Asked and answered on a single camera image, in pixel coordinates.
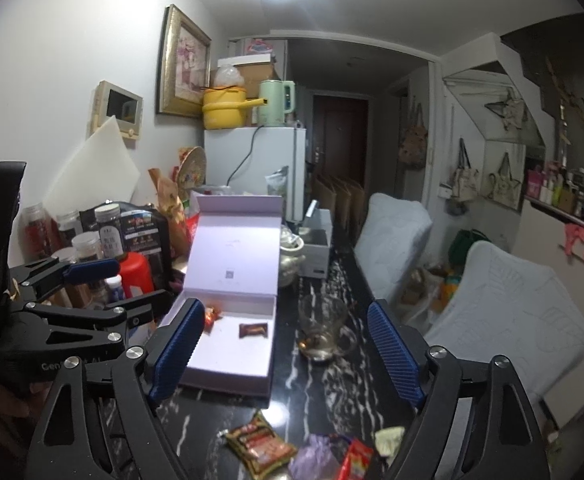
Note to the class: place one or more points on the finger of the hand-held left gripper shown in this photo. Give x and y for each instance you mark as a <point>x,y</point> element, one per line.
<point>136,307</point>
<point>91,269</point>

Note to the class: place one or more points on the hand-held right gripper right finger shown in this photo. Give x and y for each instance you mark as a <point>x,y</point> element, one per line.
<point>392,355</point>

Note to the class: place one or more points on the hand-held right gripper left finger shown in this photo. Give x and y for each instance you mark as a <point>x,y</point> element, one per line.
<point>181,345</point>

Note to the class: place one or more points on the red gold candy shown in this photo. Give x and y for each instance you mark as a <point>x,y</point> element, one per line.
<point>211,316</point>

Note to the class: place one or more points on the brown candy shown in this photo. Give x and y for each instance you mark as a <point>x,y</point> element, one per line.
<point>253,330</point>

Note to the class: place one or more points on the pale green wrapper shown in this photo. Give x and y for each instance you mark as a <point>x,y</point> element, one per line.
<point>389,437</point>

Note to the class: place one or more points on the white gift box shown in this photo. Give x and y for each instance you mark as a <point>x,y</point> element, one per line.
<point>242,260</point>

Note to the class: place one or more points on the red snack packet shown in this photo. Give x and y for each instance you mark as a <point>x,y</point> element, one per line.
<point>356,460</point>

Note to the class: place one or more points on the purple pouch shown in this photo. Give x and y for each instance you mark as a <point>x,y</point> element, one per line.
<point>314,452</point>

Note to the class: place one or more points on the brown snack packet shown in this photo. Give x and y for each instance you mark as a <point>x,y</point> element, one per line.
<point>259,445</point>

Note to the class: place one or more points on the person's left hand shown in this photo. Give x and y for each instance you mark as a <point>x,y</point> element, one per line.
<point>31,396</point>

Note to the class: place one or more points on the clear jar with lid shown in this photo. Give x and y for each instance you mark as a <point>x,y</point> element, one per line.
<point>86,250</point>
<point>69,227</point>

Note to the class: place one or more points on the small white bottle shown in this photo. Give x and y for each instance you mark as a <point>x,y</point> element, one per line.
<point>114,287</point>

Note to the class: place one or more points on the red canister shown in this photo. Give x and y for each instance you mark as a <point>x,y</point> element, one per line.
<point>134,272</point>

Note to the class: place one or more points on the jar with red contents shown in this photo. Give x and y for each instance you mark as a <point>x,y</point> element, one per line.
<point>34,232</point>

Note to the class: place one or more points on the black printed box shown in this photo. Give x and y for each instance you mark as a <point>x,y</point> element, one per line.
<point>141,225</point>

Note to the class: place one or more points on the glass cup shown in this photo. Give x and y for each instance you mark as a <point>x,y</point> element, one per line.
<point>322,325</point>

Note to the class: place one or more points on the orange bag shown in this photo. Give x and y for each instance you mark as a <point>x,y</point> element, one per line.
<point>447,290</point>

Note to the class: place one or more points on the red patterned paper bag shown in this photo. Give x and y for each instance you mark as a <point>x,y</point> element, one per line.
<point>169,205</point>

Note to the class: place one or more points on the white foam board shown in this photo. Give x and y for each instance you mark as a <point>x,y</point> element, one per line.
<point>96,165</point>

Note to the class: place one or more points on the white tissue box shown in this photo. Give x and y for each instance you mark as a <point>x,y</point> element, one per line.
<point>317,252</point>

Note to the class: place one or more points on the green bag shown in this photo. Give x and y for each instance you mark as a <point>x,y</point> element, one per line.
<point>464,247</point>

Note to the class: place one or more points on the woven round plate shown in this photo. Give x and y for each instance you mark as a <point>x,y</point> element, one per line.
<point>194,165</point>

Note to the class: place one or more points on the brown paper bags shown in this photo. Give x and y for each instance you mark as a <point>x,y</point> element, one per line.
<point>339,200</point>

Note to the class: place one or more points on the silver foil bag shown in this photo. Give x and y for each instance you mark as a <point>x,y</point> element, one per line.
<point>278,182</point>

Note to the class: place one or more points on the white refrigerator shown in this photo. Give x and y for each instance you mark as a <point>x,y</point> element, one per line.
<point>254,160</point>

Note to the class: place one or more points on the canvas tote bag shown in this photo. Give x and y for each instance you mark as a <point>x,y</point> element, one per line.
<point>504,182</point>
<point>464,177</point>

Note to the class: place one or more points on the yellow pot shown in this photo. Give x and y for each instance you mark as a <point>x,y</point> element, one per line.
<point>224,107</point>

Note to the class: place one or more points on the floral hanging bag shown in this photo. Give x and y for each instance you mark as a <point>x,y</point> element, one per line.
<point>414,142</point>

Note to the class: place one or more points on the gold framed picture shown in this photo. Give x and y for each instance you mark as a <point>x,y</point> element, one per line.
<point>184,62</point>

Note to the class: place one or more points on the brown door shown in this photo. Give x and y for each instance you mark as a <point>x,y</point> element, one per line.
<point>339,132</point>

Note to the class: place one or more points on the clear plastic bag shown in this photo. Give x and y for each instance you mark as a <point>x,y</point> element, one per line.
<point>227,77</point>

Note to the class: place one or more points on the row of bottles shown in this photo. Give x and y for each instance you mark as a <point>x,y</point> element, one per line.
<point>567,190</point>

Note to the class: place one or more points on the green electric kettle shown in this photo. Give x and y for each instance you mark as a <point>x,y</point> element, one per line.
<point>277,102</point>

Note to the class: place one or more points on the cardboard box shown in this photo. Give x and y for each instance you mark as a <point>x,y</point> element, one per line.
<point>254,72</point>

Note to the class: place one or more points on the wall intercom panel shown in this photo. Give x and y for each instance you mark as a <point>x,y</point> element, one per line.
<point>116,107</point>

